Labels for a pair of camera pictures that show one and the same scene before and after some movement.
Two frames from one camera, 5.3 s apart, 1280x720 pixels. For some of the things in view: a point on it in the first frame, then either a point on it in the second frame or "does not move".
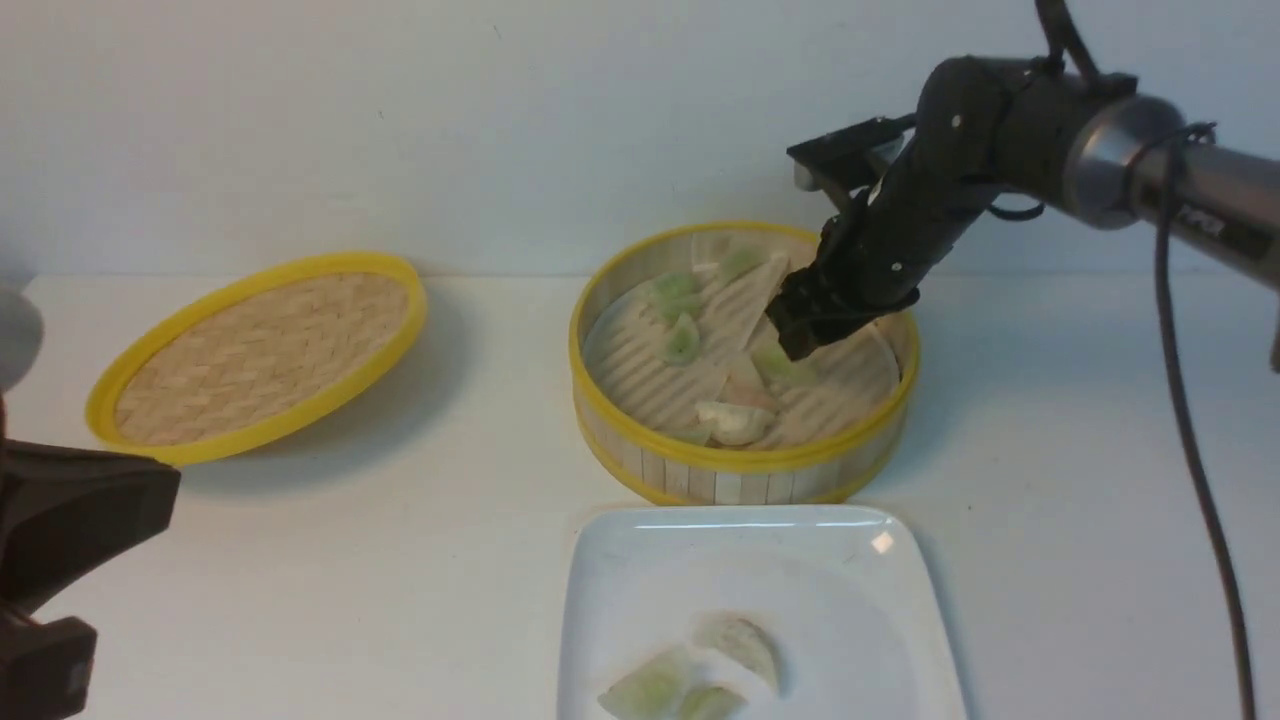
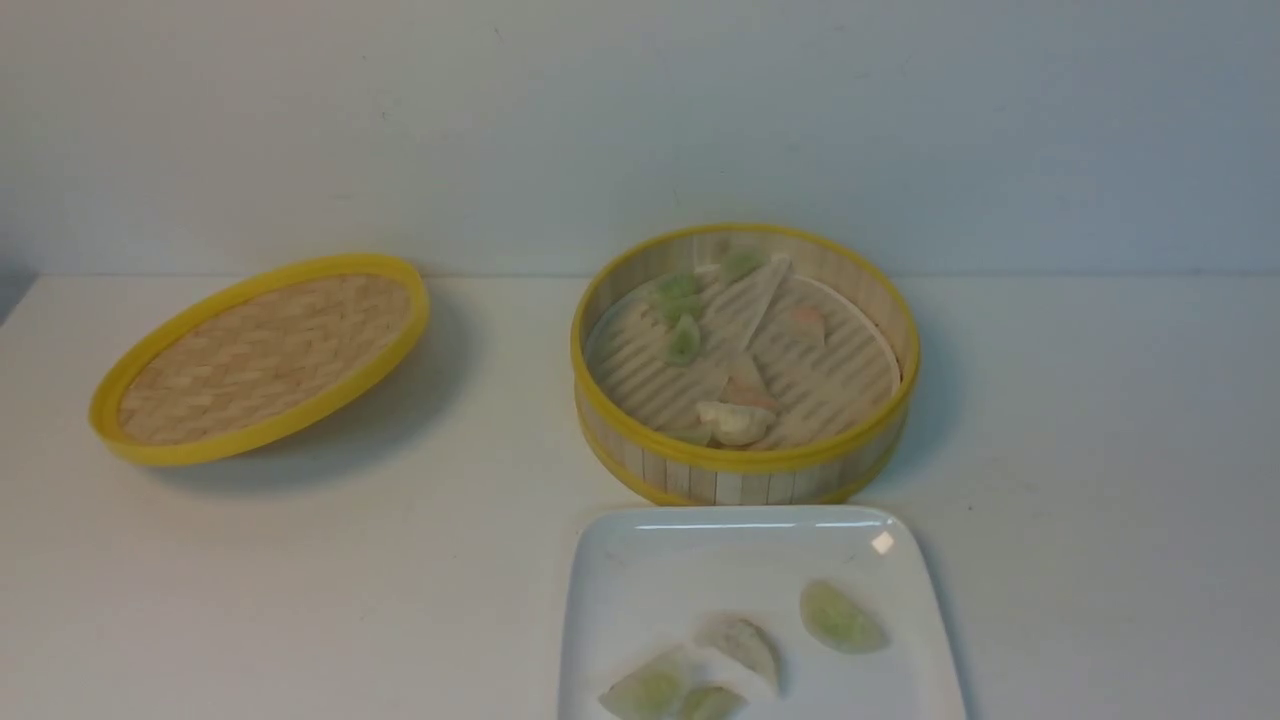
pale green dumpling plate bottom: (714, 703) does not move
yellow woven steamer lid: (257, 356) does not move
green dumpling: (778, 370) -> (839, 622)
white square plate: (845, 592) does not move
